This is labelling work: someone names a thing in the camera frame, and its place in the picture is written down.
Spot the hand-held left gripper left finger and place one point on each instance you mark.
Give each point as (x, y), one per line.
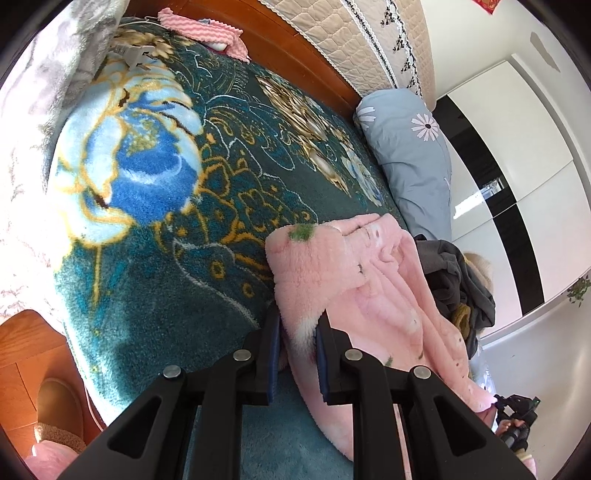
(274, 350)

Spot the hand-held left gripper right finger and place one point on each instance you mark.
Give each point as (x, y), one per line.
(323, 364)

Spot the pink fleece garment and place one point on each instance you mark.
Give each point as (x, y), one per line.
(369, 286)

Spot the mustard knitted sweater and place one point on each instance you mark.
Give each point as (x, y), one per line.
(461, 317)

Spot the teal floral blanket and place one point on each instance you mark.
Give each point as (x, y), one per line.
(184, 258)

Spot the beige fleece garment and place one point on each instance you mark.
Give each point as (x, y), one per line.
(480, 270)

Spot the grey garment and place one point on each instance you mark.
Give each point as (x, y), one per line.
(448, 272)

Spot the white wardrobe with black stripe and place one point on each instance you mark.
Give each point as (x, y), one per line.
(531, 207)

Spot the brown slipper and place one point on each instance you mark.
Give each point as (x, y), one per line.
(60, 406)

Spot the pink slipper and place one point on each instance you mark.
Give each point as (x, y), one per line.
(46, 464)

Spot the wooden headboard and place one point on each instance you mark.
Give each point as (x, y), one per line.
(295, 50)

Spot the white grey floral blanket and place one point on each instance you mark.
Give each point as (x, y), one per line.
(32, 138)

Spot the white power plug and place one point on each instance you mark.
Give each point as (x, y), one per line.
(134, 57)

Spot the beige quilted headboard cover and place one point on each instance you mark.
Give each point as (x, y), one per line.
(369, 37)

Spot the pink zigzag cloth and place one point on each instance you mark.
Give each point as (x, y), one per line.
(198, 25)

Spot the green plant wall decoration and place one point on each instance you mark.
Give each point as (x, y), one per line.
(579, 290)

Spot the red wall decoration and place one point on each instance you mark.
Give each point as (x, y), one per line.
(489, 4)

